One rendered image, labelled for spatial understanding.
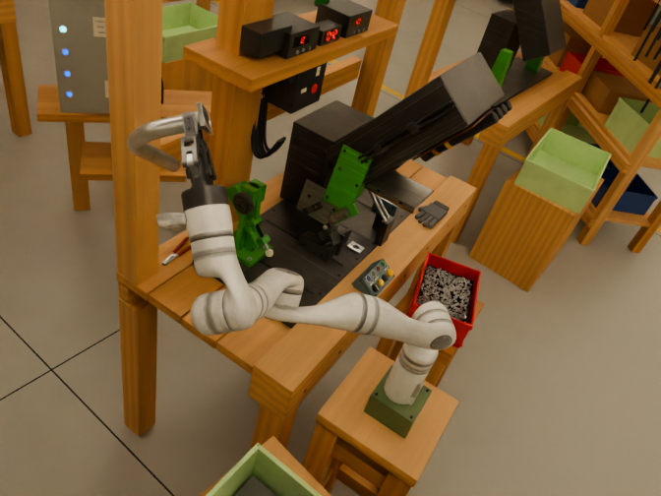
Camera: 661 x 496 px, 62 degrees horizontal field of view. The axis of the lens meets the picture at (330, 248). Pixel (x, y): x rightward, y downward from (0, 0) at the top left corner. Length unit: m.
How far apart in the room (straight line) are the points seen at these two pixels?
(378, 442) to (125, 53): 1.18
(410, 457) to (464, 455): 1.17
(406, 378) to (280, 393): 0.36
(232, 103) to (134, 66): 0.43
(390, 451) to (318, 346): 0.36
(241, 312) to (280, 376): 0.74
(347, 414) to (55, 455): 1.31
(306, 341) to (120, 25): 0.98
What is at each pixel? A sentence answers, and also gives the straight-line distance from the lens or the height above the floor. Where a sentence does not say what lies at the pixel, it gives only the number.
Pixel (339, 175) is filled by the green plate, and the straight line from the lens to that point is 1.93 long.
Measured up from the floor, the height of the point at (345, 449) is 0.75.
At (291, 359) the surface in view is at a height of 0.90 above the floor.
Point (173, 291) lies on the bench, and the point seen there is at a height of 0.88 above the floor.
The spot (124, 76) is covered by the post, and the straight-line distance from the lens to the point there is 1.45.
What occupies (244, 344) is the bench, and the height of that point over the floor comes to 0.88.
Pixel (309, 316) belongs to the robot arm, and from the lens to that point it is 1.22.
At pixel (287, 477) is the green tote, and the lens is 1.41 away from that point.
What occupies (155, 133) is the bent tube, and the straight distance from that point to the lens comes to 0.98.
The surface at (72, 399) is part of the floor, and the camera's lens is 2.67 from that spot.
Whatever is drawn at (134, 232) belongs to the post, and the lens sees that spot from 1.69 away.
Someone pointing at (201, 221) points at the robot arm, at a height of 1.62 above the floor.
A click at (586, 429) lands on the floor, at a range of 3.22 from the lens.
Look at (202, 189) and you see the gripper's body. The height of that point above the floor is 1.66.
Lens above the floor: 2.18
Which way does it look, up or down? 39 degrees down
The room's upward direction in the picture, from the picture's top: 15 degrees clockwise
